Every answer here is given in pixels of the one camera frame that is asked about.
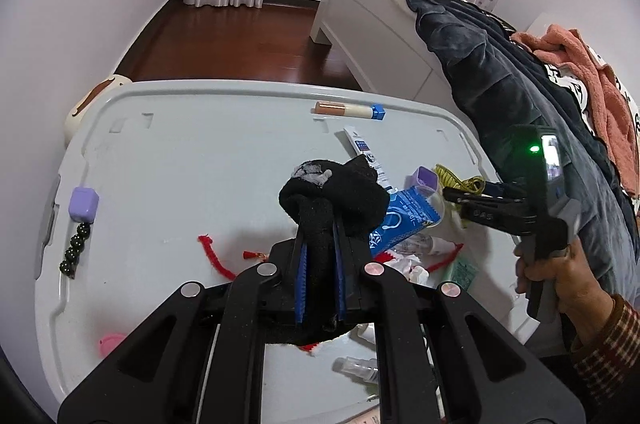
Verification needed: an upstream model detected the plaid sleeve forearm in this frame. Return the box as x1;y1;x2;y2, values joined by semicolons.
574;295;639;404

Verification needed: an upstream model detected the cream round object by wall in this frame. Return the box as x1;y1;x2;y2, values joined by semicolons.
63;74;132;145

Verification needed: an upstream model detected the purple earbuds case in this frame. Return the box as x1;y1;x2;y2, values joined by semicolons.
68;187;99;225

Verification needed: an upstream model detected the black bead bracelet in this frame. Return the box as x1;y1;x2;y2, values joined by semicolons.
58;220;94;280

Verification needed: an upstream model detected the blue snack wrapper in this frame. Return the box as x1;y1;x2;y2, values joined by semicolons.
369;187;442;257

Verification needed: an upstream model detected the white plastic storage box lid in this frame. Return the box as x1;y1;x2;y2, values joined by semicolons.
35;80;539;423

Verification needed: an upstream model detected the black sock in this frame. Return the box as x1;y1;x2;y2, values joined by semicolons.
279;155;390;342

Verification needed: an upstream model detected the white bed frame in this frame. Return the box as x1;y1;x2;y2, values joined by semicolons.
310;0;472;126

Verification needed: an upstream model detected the dark grey blanket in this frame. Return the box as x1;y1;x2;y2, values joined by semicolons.
399;0;639;303

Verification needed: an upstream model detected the purple small box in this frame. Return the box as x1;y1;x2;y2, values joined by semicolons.
408;166;439;197

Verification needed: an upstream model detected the salmon pink towel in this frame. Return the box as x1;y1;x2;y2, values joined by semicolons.
511;24;639;199

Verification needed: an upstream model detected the right hand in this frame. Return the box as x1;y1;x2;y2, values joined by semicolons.
514;237;615;345

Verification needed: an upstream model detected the orange and blue tube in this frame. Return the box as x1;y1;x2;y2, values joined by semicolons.
312;101;386;121

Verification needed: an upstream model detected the green packet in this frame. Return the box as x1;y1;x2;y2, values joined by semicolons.
442;256;480;291

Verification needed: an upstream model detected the small clear bottle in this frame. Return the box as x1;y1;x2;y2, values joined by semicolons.
332;357;378;385

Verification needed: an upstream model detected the white blue ointment tube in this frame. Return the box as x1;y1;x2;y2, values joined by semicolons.
343;126;398;194

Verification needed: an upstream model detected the pink small round object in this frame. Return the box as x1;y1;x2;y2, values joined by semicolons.
99;333;127;358

